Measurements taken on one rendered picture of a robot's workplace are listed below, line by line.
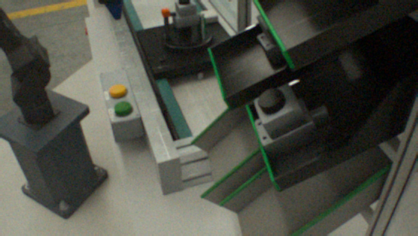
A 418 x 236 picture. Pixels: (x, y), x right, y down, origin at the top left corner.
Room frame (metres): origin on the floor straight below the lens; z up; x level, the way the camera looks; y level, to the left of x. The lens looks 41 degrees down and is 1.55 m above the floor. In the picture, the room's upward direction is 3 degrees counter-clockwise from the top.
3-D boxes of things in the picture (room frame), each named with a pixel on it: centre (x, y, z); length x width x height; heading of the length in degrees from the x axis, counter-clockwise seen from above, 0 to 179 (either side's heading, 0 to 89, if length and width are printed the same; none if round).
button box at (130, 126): (0.80, 0.20, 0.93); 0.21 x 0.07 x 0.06; 16
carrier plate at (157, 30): (1.00, 0.04, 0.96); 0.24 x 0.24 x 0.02; 16
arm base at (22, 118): (0.60, 0.32, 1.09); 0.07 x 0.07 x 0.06; 57
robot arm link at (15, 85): (0.61, 0.32, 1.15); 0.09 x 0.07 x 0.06; 22
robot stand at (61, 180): (0.60, 0.32, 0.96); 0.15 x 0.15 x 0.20; 57
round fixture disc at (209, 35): (1.00, 0.04, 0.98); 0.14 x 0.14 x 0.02
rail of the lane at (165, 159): (1.00, 0.20, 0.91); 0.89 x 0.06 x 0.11; 16
